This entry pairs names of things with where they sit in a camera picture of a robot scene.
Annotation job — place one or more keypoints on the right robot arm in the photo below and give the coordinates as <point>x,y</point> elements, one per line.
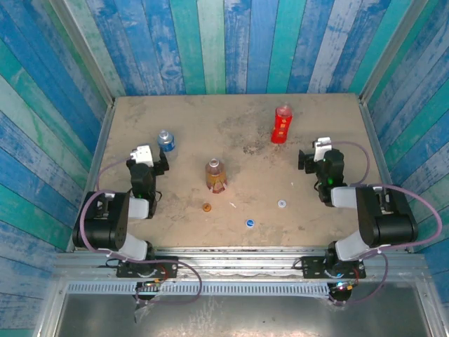
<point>386,221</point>

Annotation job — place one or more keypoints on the orange tea bottle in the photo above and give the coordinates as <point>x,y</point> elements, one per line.
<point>215,177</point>

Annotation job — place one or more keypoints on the aluminium side rail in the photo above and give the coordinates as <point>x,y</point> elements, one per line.
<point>93,172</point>
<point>382,168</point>

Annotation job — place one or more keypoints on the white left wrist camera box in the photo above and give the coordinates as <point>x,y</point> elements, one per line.
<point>142,155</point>

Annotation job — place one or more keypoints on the aluminium corner post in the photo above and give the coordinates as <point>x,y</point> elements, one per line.
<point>83,49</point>
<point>390,49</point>

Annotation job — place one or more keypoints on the small circuit board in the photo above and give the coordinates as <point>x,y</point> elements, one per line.
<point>151,283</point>
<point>342,286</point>

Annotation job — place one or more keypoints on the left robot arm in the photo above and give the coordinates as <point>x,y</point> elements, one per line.
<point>101,224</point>

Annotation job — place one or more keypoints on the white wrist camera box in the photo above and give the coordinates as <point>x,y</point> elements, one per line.
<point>142,155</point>
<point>322,149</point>

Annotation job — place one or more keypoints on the orange bottle cap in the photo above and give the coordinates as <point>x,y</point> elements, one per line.
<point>207,207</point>

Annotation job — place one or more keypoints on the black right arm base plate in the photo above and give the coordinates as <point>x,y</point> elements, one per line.
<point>312,268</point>

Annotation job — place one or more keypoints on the red drink bottle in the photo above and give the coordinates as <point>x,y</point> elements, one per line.
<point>281,126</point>

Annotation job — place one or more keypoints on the blue bottle cap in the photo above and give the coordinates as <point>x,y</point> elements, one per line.
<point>250,223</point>

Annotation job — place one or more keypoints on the aluminium mounting rail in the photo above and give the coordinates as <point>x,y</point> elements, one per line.
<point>238,263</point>

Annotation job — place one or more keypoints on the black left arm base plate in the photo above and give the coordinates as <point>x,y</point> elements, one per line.
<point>168,268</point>

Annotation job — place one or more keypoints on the blue label water bottle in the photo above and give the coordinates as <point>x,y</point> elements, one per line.
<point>166,141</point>

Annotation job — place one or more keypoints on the steel sheet panel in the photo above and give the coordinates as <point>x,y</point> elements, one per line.
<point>245,316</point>

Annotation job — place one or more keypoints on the white bottle cap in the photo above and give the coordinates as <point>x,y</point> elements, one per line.
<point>282,203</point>

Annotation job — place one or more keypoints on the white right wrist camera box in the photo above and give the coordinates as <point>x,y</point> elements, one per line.
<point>322,149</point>

